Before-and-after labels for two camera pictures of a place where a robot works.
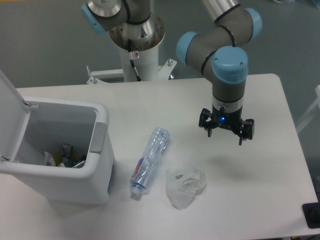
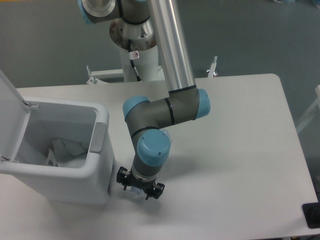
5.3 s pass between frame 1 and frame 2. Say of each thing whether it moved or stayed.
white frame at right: stayed
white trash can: stayed
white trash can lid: stayed
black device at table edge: stayed
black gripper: moved
